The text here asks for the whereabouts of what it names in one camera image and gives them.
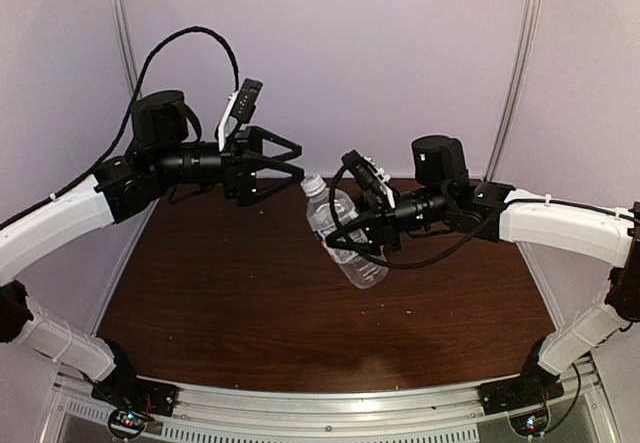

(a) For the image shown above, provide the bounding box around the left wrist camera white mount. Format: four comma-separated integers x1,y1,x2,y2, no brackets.
214,78,263,152

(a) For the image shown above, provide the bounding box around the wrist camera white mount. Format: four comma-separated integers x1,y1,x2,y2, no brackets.
214,78,263,152
341,150,397,209

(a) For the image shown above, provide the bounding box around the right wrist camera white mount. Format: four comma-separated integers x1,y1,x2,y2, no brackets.
341,150,397,209

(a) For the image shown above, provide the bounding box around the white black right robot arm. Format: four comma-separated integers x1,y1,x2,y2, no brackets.
324,135,639,405

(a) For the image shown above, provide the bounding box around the left circuit board with leds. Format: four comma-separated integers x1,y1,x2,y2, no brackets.
107,409,149,439

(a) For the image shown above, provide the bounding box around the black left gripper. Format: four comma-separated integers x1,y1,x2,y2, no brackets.
151,124,304,205

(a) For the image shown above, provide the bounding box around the white water bottle cap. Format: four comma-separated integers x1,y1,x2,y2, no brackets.
300,174,326,198

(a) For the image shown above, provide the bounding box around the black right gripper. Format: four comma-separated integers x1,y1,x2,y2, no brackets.
323,184,452,255

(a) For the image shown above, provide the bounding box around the circuit board with leds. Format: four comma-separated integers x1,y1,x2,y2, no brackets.
107,409,149,439
508,408,550,438

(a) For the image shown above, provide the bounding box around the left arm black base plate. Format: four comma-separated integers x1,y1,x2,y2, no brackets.
85,376,178,417

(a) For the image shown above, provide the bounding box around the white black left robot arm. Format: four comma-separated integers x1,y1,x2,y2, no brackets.
1,80,304,407

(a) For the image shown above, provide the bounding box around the clear plastic water bottle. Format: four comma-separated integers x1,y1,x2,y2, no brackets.
299,172,390,290

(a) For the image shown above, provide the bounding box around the right aluminium corner post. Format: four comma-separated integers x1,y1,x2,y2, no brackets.
483,0,542,181

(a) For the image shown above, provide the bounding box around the left aluminium corner post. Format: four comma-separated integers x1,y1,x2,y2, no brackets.
110,0,139,94

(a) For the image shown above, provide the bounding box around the right circuit board with leds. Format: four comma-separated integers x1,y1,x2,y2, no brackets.
508,408,550,438

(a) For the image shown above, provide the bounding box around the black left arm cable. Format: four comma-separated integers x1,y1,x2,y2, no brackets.
47,25,241,204

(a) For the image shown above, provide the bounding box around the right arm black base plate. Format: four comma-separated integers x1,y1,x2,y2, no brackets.
477,375,565,415

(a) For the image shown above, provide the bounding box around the aluminium corner post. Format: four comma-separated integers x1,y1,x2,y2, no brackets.
483,0,542,181
110,0,139,94

